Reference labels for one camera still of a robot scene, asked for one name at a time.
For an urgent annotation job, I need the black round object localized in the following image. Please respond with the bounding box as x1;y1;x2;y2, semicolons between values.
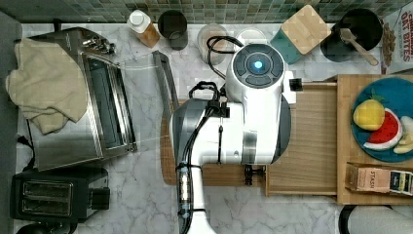
338;205;413;234

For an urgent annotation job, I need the white lidded container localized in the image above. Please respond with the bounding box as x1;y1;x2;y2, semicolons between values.
236;27;268;46

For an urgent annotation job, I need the wooden cutting board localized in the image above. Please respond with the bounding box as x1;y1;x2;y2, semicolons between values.
160;117;266;187

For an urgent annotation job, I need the black cup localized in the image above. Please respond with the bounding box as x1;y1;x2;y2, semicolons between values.
158;10;188;51

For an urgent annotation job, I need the black two-slot toaster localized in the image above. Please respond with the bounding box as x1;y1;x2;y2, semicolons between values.
10;167;110;223

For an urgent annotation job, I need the beige cloth towel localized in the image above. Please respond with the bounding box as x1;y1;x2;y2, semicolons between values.
6;38;88;135

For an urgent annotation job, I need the plush watermelon slice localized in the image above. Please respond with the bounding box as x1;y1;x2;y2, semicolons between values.
363;108;403;151

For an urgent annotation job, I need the yellow plush pineapple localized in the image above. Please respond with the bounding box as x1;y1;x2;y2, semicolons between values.
353;89;385;131

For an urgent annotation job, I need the stainless steel toaster oven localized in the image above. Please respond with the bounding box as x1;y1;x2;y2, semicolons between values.
28;26;179;172

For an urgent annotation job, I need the wooden drawer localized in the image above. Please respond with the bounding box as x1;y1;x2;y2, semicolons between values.
265;82;337;196

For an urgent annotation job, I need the tea bag box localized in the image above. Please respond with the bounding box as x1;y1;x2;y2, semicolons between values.
345;164;412;196

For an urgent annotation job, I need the black power cord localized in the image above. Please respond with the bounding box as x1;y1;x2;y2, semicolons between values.
16;118;36;173

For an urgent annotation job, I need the blue plate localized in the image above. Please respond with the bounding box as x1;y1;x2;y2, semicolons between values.
351;78;412;163

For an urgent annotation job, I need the cereal box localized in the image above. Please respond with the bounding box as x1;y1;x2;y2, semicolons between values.
381;3;413;74

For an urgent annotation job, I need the teal canister with wooden lid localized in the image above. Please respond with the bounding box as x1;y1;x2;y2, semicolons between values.
270;5;331;64

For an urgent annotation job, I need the plush banana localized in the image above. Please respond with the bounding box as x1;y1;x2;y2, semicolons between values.
394;116;413;154

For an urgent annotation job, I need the black utensil pot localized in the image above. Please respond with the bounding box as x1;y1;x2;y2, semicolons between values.
320;9;383;62

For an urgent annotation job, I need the wooden drawer cabinet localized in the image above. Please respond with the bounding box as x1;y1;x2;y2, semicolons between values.
326;74;413;206

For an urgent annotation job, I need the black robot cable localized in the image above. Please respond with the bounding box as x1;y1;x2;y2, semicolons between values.
176;35;245;234

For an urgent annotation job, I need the dark metal drawer handle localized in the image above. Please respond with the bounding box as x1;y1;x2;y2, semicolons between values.
244;165;266;186

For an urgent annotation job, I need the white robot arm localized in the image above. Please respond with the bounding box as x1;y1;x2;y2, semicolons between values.
169;44;291;234

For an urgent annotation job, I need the bottle with white cap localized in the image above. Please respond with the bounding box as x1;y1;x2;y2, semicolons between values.
127;10;160;48

